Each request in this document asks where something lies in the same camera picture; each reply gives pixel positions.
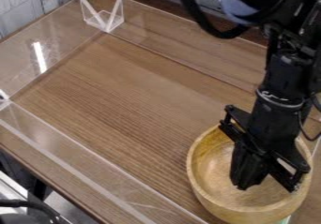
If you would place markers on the brown wooden bowl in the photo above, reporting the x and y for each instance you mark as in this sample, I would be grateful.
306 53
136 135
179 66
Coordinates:
264 204

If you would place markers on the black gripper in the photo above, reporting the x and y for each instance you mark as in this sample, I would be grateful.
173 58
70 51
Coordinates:
264 136

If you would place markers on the clear acrylic corner bracket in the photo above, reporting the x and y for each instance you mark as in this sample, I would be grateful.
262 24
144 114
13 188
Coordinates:
105 20

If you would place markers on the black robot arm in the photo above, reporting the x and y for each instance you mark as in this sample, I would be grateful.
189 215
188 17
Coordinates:
292 24

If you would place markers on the green block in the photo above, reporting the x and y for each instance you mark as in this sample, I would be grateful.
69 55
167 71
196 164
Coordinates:
286 221

